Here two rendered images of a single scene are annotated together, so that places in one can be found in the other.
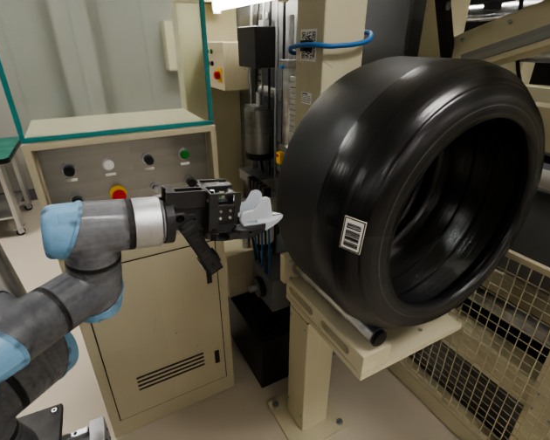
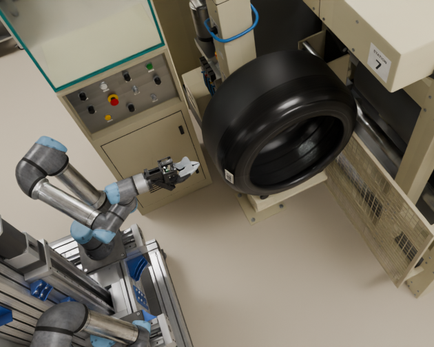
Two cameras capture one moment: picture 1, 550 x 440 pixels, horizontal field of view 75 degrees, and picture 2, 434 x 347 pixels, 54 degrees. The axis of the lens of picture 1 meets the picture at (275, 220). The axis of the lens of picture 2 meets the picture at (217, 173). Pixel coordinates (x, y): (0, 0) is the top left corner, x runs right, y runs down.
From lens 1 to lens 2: 1.18 m
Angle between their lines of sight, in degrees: 34
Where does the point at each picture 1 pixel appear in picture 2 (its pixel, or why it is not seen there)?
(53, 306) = (117, 218)
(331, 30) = (226, 29)
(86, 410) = not seen: hidden behind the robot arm
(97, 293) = (129, 208)
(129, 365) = not seen: hidden behind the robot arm
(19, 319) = (109, 225)
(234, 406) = (213, 196)
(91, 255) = (125, 201)
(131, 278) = (132, 142)
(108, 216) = (127, 189)
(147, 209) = (140, 184)
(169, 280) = (156, 138)
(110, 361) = not seen: hidden behind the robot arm
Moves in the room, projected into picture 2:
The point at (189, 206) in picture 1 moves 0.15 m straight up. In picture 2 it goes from (156, 177) to (144, 155)
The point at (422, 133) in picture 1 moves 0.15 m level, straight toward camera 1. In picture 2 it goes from (253, 142) to (234, 176)
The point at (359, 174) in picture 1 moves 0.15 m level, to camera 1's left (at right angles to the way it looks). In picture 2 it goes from (227, 155) to (187, 156)
